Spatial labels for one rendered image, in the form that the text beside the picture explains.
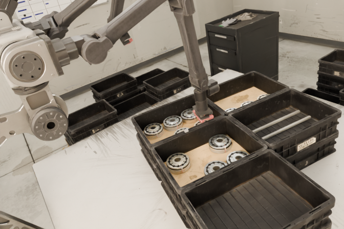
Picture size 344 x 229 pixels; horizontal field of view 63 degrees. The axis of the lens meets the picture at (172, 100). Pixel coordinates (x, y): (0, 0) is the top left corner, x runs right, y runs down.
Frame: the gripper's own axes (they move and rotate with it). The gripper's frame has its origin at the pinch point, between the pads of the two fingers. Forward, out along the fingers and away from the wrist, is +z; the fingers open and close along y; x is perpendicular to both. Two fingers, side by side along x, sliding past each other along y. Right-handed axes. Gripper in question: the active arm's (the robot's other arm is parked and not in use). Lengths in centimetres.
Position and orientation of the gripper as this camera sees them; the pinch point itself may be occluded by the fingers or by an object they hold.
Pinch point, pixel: (204, 123)
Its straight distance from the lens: 142.9
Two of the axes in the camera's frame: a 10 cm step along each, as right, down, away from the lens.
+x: -9.3, 3.0, -2.1
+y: -3.2, -4.1, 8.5
